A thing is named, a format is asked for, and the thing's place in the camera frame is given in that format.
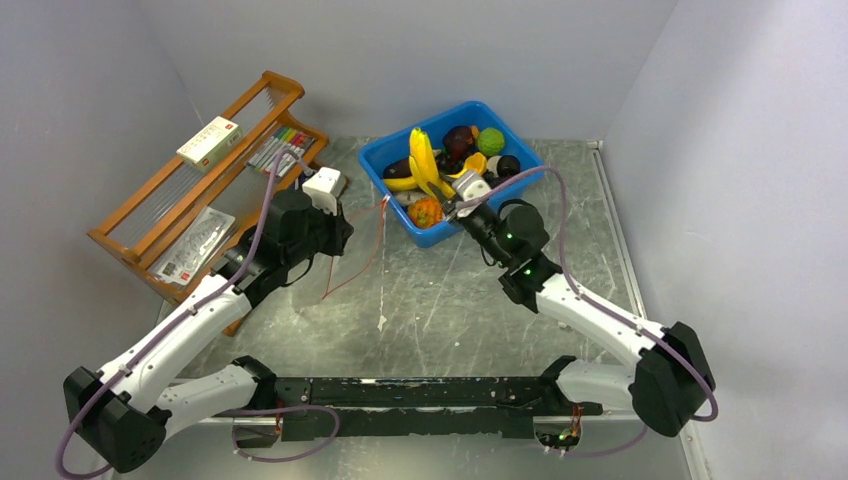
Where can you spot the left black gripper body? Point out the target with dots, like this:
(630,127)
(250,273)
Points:
(323,235)

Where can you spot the wooden rack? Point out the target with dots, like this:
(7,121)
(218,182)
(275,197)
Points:
(141,231)

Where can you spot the white red box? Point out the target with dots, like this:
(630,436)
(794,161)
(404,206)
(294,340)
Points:
(211,144)

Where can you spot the single yellow banana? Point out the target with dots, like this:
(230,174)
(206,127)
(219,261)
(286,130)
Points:
(401,184)

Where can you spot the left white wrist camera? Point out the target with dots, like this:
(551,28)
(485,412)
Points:
(324,188)

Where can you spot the packaged ruler set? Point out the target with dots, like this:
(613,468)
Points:
(194,247)

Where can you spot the yellow banana bunch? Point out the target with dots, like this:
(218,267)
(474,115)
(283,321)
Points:
(423,165)

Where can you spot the dark red fruit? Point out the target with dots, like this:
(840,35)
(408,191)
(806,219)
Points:
(459,140)

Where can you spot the orange toy pineapple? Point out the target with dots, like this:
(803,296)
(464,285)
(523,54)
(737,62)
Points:
(425,213)

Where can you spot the green bumpy fruit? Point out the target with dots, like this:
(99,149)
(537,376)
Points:
(490,141)

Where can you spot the purple eggplant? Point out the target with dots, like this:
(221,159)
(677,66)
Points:
(398,170)

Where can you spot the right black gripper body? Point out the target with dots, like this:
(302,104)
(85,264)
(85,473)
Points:
(485,226)

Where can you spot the clear zip bag red zipper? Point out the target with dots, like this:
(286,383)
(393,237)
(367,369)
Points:
(329,274)

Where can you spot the dark plum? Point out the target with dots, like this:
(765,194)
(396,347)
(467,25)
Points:
(507,166)

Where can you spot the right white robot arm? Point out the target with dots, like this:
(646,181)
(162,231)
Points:
(661,373)

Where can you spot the coloured marker pack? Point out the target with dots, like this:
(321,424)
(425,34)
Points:
(281,151)

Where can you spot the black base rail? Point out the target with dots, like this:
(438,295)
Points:
(320,407)

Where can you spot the grey toy fish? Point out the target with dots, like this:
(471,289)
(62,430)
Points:
(407,198)

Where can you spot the dark grape bunch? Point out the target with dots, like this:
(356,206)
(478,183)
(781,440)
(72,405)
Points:
(448,164)

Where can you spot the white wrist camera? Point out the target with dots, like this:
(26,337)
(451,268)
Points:
(324,188)
(470,185)

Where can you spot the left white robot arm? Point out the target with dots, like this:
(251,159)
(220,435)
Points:
(128,408)

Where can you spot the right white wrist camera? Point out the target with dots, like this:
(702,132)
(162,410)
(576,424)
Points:
(470,185)

